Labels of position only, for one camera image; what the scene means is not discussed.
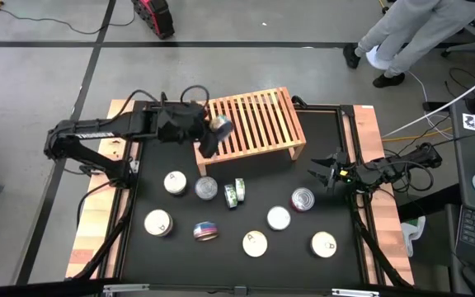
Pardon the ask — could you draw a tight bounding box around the yellow floor cable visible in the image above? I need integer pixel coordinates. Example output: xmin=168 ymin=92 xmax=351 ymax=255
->
xmin=381 ymin=126 xmax=454 ymax=144

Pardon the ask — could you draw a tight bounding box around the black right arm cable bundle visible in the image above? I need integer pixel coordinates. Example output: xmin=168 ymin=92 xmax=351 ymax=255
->
xmin=385 ymin=144 xmax=435 ymax=194

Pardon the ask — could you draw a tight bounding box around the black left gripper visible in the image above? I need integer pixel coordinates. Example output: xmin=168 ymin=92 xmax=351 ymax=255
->
xmin=156 ymin=101 xmax=222 ymax=160

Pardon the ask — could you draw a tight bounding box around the floor stand with white base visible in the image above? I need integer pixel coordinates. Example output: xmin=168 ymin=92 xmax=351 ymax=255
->
xmin=364 ymin=44 xmax=392 ymax=71

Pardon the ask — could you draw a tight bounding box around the black floor cable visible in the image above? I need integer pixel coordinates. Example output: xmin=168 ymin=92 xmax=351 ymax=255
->
xmin=0 ymin=3 xmax=136 ymax=36

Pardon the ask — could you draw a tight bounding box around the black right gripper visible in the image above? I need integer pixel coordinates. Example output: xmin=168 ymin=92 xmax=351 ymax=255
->
xmin=306 ymin=150 xmax=364 ymax=194

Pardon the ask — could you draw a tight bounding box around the black aluminium table frame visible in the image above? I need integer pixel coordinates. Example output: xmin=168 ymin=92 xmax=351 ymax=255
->
xmin=111 ymin=100 xmax=387 ymax=286

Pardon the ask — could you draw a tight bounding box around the black frame crossbar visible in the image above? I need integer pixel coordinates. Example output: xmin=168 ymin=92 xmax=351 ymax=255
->
xmin=0 ymin=278 xmax=475 ymax=297

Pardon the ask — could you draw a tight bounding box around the wooden slatted shelf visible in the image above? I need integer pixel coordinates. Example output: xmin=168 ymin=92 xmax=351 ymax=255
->
xmin=191 ymin=86 xmax=308 ymax=177

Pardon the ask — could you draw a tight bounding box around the person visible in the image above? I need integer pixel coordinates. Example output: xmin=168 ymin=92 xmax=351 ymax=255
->
xmin=342 ymin=0 xmax=475 ymax=89

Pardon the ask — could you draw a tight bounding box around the red black equipment case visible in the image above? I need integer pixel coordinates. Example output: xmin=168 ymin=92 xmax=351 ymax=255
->
xmin=131 ymin=0 xmax=176 ymax=40

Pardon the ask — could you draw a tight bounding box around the long white tube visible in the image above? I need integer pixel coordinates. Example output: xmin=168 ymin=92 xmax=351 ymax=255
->
xmin=381 ymin=65 xmax=475 ymax=139

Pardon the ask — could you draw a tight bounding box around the silver-lid red label can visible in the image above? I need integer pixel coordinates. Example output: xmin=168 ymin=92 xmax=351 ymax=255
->
xmin=290 ymin=186 xmax=316 ymax=213

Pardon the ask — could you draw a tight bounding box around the blue yellowfin tuna can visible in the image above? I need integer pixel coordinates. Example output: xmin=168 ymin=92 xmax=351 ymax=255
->
xmin=209 ymin=114 xmax=235 ymax=143
xmin=194 ymin=176 xmax=219 ymax=201

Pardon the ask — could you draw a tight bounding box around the white green plastic bag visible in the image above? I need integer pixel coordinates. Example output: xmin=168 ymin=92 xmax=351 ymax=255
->
xmin=400 ymin=215 xmax=427 ymax=257

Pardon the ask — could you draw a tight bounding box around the silver metal bracket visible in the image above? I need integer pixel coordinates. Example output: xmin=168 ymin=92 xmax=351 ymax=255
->
xmin=102 ymin=283 xmax=151 ymax=297
xmin=331 ymin=287 xmax=381 ymax=297

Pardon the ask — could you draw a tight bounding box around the white-lid green label can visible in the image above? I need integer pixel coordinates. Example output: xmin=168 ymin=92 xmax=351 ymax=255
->
xmin=266 ymin=205 xmax=292 ymax=232

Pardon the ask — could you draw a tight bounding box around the black diagonal frame strut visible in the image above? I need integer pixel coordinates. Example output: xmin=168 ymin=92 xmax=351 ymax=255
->
xmin=350 ymin=197 xmax=414 ymax=288
xmin=70 ymin=197 xmax=134 ymax=282

